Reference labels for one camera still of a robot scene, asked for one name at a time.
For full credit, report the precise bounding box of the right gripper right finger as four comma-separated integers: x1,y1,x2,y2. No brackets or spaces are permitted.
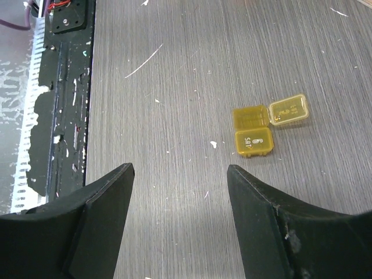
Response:
227,164,371,278

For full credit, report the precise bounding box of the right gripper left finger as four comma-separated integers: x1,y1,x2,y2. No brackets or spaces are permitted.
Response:
1,163,135,278

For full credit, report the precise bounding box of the yellow two-compartment pill box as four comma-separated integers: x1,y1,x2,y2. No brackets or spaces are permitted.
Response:
232,94,309,157

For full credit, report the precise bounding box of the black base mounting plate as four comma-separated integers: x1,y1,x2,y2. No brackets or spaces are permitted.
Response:
26,1,96,202

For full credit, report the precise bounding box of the white slotted cable duct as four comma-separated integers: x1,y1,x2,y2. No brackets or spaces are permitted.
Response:
10,18,45,213

